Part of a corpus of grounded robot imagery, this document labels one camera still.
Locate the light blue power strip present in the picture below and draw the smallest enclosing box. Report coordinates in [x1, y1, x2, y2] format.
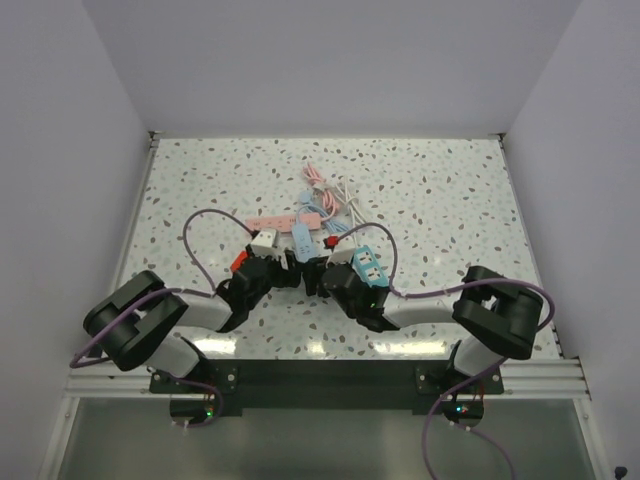
[291, 223, 317, 263]

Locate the teal power strip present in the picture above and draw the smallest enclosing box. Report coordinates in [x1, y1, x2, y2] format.
[352, 245, 389, 287]

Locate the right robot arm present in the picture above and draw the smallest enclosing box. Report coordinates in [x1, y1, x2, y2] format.
[302, 259, 544, 393]

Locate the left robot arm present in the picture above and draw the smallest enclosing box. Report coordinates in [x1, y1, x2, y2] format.
[71, 248, 303, 392]

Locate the red plug adapter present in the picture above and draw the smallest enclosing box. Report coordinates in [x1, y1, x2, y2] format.
[230, 250, 249, 272]

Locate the pink power strip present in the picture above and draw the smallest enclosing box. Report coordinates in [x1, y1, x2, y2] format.
[245, 213, 322, 233]

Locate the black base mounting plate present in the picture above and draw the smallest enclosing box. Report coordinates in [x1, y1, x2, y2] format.
[148, 339, 504, 419]

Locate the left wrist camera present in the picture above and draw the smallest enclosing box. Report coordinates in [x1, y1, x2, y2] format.
[250, 228, 280, 259]

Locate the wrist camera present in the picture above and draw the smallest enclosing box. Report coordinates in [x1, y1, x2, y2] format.
[323, 235, 356, 264]
[250, 228, 280, 259]

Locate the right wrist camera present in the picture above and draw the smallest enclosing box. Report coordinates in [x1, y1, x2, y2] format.
[323, 235, 356, 264]

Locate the white coiled cord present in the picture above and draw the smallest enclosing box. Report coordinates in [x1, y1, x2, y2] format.
[332, 177, 366, 249]

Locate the pink coiled cord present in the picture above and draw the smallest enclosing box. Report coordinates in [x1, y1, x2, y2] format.
[301, 167, 344, 221]

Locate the blue coiled cord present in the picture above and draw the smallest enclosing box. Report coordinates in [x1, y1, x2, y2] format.
[295, 190, 354, 236]

